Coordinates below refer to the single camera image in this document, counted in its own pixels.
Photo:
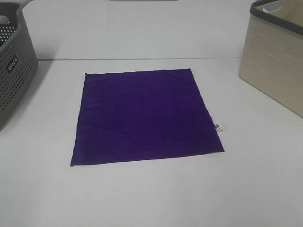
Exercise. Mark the purple towel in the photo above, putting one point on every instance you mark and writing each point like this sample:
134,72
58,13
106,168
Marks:
142,115

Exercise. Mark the beige fabric storage bin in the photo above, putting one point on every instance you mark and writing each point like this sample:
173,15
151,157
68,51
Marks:
272,57

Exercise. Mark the grey perforated plastic basket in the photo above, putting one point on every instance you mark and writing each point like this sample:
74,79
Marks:
18,60

